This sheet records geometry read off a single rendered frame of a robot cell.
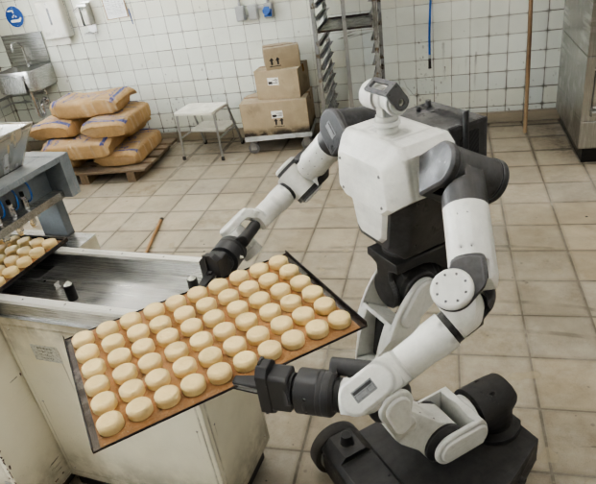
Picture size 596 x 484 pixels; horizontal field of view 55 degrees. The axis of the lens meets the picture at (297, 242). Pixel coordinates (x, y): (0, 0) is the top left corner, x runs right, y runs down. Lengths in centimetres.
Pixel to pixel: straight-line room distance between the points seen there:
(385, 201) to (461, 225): 23
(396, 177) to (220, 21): 442
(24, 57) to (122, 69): 106
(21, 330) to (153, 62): 423
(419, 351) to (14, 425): 152
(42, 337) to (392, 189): 119
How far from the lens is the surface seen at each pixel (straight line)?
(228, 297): 140
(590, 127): 450
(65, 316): 183
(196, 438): 188
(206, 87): 575
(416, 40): 525
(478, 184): 116
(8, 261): 216
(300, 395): 109
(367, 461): 205
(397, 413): 167
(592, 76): 439
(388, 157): 126
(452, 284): 105
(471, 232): 110
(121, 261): 200
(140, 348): 132
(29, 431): 226
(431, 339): 106
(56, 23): 618
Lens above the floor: 178
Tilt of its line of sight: 29 degrees down
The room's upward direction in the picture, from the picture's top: 9 degrees counter-clockwise
